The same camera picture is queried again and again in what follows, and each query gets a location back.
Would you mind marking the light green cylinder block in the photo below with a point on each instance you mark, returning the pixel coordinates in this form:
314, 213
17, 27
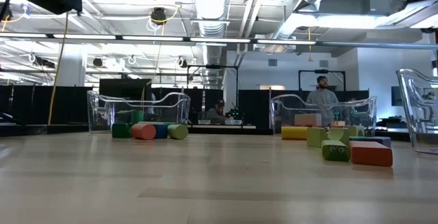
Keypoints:
178, 132

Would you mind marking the coral cylinder block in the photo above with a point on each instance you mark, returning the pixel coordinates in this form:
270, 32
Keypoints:
143, 132

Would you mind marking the green arch block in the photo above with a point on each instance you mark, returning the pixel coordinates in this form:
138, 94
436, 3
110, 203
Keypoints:
121, 130

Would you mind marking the yellow cylinder block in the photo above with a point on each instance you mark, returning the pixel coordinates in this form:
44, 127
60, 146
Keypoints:
294, 133

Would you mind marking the light green bar block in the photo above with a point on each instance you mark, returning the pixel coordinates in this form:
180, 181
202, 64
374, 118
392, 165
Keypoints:
336, 150

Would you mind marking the coral bar block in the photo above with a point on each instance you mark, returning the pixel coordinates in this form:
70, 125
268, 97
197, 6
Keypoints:
371, 153

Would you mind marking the black ceiling dome fixture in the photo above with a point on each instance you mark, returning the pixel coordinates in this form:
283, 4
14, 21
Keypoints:
158, 15

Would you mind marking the long led light bar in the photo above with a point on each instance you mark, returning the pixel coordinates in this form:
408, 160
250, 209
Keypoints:
219, 40

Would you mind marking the person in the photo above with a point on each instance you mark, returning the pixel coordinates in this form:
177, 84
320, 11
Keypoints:
428, 95
323, 99
217, 112

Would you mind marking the clear plastic bin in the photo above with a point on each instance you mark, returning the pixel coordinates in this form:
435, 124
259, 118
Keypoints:
102, 111
410, 114
359, 114

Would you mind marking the black robot device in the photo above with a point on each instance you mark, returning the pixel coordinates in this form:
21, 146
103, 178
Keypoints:
234, 114

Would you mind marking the black partition screen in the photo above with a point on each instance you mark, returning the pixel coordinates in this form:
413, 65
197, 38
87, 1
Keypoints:
34, 104

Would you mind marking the light green small block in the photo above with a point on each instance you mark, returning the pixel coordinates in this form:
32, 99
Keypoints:
356, 131

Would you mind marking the black gantry frame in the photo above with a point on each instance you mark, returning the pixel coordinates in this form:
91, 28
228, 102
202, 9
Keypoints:
212, 66
321, 71

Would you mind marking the black aluminium table frame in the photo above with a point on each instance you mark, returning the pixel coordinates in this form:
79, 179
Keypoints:
239, 132

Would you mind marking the grey rectangular air duct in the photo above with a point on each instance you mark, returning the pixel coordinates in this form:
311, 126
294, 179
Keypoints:
352, 5

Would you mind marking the dark wall screen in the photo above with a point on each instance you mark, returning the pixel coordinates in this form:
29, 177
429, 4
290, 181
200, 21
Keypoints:
396, 95

